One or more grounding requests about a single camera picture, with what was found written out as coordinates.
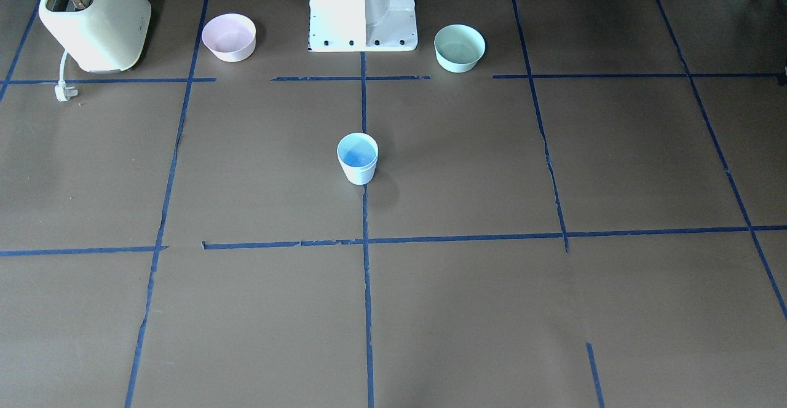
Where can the light blue cup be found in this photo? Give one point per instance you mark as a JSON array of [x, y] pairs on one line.
[[357, 150], [359, 176]]

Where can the light green bowl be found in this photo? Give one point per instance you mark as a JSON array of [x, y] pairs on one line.
[[459, 47]]

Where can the pink bowl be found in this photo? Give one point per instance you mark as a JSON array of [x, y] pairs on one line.
[[231, 37]]

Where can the cream white toaster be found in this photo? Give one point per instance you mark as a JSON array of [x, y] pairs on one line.
[[105, 38]]

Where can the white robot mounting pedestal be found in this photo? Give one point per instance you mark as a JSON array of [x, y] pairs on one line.
[[338, 26]]

